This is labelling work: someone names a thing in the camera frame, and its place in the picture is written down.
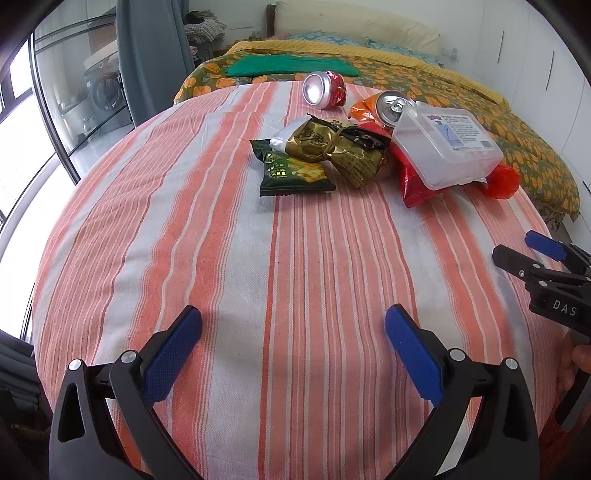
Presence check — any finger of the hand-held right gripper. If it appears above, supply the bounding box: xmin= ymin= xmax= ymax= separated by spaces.
xmin=492 ymin=244 xmax=591 ymax=287
xmin=525 ymin=230 xmax=591 ymax=278

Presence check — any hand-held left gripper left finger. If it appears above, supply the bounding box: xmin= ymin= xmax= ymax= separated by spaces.
xmin=48 ymin=305 xmax=204 ymax=480

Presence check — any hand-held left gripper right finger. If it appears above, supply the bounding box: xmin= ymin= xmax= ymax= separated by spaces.
xmin=385 ymin=304 xmax=541 ymax=480

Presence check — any red snack packet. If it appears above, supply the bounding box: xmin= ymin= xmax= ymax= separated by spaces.
xmin=392 ymin=152 xmax=490 ymax=209

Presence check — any person's right hand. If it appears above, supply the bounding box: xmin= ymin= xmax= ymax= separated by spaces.
xmin=556 ymin=330 xmax=591 ymax=407

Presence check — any red-orange plastic wrapper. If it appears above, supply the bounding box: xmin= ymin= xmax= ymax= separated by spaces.
xmin=480 ymin=164 xmax=522 ymax=199

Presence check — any orange striped tablecloth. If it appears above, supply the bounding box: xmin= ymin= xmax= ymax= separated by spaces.
xmin=28 ymin=80 xmax=578 ymax=480

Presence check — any white wardrobe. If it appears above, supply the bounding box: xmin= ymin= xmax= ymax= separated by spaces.
xmin=480 ymin=0 xmax=591 ymax=250

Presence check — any clear plastic box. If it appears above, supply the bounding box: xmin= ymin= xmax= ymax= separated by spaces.
xmin=392 ymin=102 xmax=505 ymax=191

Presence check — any dark grey cloth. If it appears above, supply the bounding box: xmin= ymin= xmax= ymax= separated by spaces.
xmin=0 ymin=330 xmax=51 ymax=480

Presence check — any black and gold snack wrapper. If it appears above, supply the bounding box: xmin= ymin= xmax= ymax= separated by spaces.
xmin=339 ymin=124 xmax=389 ymax=151

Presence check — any crushed orange drink can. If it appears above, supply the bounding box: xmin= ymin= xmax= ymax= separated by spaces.
xmin=349 ymin=91 xmax=416 ymax=129

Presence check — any green snack packet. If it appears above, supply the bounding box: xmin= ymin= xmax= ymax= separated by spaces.
xmin=250 ymin=138 xmax=336 ymax=198

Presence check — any gold and silver snack packet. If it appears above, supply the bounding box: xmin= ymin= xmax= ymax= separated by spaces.
xmin=270 ymin=115 xmax=345 ymax=162

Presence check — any crushed red drink can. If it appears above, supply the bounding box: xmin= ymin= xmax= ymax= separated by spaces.
xmin=302 ymin=71 xmax=347 ymax=110

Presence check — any yellow blanket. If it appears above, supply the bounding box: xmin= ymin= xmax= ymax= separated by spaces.
xmin=226 ymin=39 xmax=511 ymax=109

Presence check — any washing machine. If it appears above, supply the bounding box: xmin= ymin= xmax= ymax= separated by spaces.
xmin=83 ymin=60 xmax=131 ymax=136

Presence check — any black framed glass door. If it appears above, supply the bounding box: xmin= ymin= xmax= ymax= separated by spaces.
xmin=0 ymin=14 xmax=134 ymax=342

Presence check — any cream pillow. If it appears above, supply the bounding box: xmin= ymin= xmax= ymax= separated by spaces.
xmin=276 ymin=0 xmax=440 ymax=56

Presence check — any grey curtain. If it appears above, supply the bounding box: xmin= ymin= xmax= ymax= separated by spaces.
xmin=115 ymin=0 xmax=197 ymax=126

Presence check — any blue floral pillow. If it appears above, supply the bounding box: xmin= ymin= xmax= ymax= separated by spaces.
xmin=277 ymin=30 xmax=444 ymax=68

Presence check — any green folded cloth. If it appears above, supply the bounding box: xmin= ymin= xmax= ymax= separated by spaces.
xmin=225 ymin=54 xmax=360 ymax=79

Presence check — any cardboard box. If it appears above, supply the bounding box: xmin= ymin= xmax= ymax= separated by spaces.
xmin=87 ymin=27 xmax=121 ymax=62

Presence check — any pile of clothes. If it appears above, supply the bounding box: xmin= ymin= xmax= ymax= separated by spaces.
xmin=184 ymin=10 xmax=227 ymax=47

